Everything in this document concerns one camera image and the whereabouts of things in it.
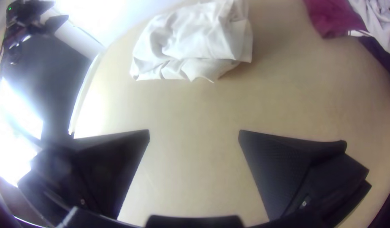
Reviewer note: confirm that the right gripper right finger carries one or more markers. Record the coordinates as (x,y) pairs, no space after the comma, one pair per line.
(277,171)

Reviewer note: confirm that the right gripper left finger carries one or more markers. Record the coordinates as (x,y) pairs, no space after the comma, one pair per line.
(100,171)

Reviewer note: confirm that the white t-shirt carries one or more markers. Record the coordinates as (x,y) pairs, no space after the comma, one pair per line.
(195,44)

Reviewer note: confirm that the grey t-shirt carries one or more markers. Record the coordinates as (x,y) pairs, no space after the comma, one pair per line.
(380,19)

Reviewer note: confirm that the dark garment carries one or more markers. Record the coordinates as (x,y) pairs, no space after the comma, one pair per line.
(383,63)

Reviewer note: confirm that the maroon garment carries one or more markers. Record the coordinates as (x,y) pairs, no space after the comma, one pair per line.
(332,16)

